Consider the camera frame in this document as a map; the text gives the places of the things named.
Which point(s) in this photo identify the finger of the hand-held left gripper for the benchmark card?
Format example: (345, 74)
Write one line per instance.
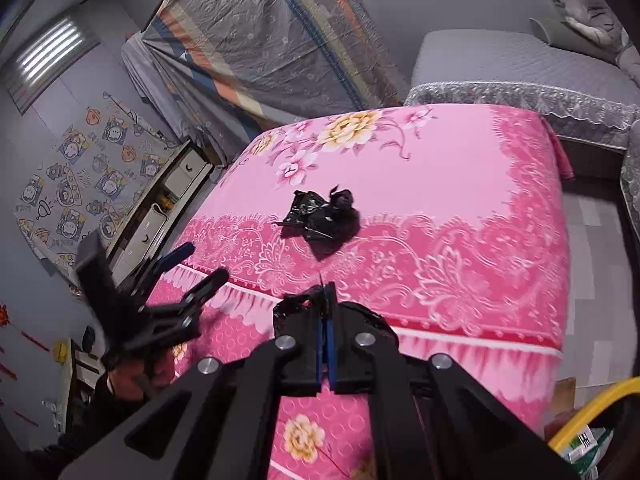
(205, 287)
(172, 257)

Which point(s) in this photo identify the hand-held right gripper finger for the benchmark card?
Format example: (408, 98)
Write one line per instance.
(331, 360)
(320, 360)

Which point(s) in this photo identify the black plastic bag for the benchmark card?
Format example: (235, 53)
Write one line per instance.
(320, 220)
(295, 310)

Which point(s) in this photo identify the yellow-rimmed black trash bin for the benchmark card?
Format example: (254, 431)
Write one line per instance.
(600, 402)

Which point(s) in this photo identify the person's left hand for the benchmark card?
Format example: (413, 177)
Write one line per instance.
(131, 376)

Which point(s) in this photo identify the white drawer cabinet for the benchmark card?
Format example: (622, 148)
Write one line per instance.
(185, 172)

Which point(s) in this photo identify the cartoon print cloth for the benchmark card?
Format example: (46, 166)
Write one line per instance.
(75, 170)

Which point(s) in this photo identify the pink floral blanket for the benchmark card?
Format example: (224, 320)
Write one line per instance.
(450, 185)

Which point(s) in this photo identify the grey sofa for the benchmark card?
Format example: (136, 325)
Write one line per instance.
(590, 155)

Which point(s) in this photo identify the grey quilted lace-trimmed sofa cover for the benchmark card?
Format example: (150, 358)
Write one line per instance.
(631, 185)
(500, 60)

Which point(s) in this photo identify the grey bolster cushion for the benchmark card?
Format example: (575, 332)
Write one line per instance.
(542, 30)

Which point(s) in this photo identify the white tiger plush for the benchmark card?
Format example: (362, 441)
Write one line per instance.
(595, 15)

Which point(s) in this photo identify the red wall ornament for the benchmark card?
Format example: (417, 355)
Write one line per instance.
(7, 345)

